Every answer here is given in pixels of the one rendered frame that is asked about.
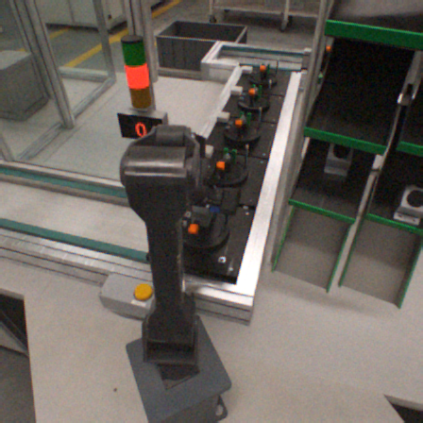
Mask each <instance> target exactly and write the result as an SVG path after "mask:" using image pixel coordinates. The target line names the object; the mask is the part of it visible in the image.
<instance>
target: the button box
mask: <svg viewBox="0 0 423 423"><path fill-rule="evenodd" d="M141 284H148V285H149V286H150V287H151V289H152V294H151V296H150V297H149V298H148V299H146V300H140V299H138V298H137V297H136V296H135V293H134V291H135V288H136V287H137V286H139V285H141ZM98 298H99V299H100V301H101V303H102V305H103V307H104V308H108V309H112V310H114V311H117V312H121V313H127V314H130V315H134V316H137V317H141V318H144V319H146V314H147V313H148V312H149V308H150V305H151V302H152V299H153V298H154V289H153V282H150V281H146V280H142V279H136V278H132V277H128V276H125V275H121V274H117V273H113V272H110V275H109V277H108V279H107V280H106V282H105V283H104V284H103V286H102V288H101V289H100V291H99V293H98Z"/></svg>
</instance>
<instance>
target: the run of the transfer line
mask: <svg viewBox="0 0 423 423"><path fill-rule="evenodd" d="M303 54H304V51H301V50H292V49H282V48H274V47H264V46H255V45H245V44H236V43H226V42H217V43H216V44H215V45H214V46H213V47H212V49H211V50H210V52H209V53H208V54H207V55H206V56H205V57H204V58H203V60H201V80H204V81H220V82H228V81H229V79H230V77H231V76H232V74H233V72H234V71H237V73H238V72H239V71H240V72H242V69H243V67H244V66H248V67H252V70H253V71H260V68H261V66H262V63H264V65H266V67H268V63H269V64H270V68H269V73H275V72H276V68H277V60H278V59H279V67H278V74H285V75H291V76H290V78H291V77H294V78H295V79H296V78H300V80H299V86H298V90H297V91H298V92H303V89H304V84H305V79H306V76H307V72H308V71H307V70H301V72H300V66H301V63H302V59H303Z"/></svg>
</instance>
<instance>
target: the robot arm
mask: <svg viewBox="0 0 423 423"><path fill-rule="evenodd" d="M205 156H206V138H205V137H203V136H201V135H198V134H196V132H192V130H191V128H190V127H186V126H179V125H158V126H157V127H152V129H151V131H150V132H148V133H146V134H145V135H144V136H142V137H140V138H138V139H136V140H134V141H132V142H131V143H130V144H129V145H128V147H127V150H126V152H125V154H124V155H123V157H122V159H121V162H120V179H121V183H122V185H123V187H125V190H126V194H127V202H128V205H129V207H130V208H131V209H133V210H134V211H135V212H136V213H137V214H138V215H139V216H140V218H141V219H142V220H143V222H144V225H145V228H146V235H147V243H148V251H149V259H150V269H151V274H152V282H153V289H154V298H153V299H152V302H151V305H150V308H149V312H148V313H147V314H146V319H145V321H144V322H143V323H142V346H143V349H144V356H143V362H144V363H156V366H157V368H158V371H159V374H160V376H161V380H162V383H163V386H164V388H165V389H169V388H171V387H174V386H176V385H178V384H180V383H182V382H184V381H186V380H188V379H189V378H194V377H196V376H198V375H199V374H200V372H201V371H200V368H199V366H198V361H199V350H200V315H196V302H195V293H194V292H193V291H185V284H184V264H183V257H184V255H183V245H182V225H181V219H182V217H183V216H184V215H185V213H186V212H187V210H189V209H190V206H194V207H198V208H203V209H206V207H207V205H211V209H210V212H219V213H220V212H221V213H224V214H229V215H235V214H236V213H237V210H238V206H239V202H240V190H239V189H237V188H232V187H224V189H223V188H218V187H216V186H215V183H214V180H215V176H216V173H217V171H218V166H217V160H215V159H211V158H206V157H205ZM211 188H212V189H214V188H215V189H214V190H211ZM212 194H213V195H212ZM210 200H211V201H210Z"/></svg>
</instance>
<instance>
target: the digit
mask: <svg viewBox="0 0 423 423"><path fill-rule="evenodd" d="M130 123H131V127H132V132H133V136H134V138H140V137H142V136H144V135H145V134H146V133H148V132H149V127H148V121H147V119H143V118H136V117H130Z"/></svg>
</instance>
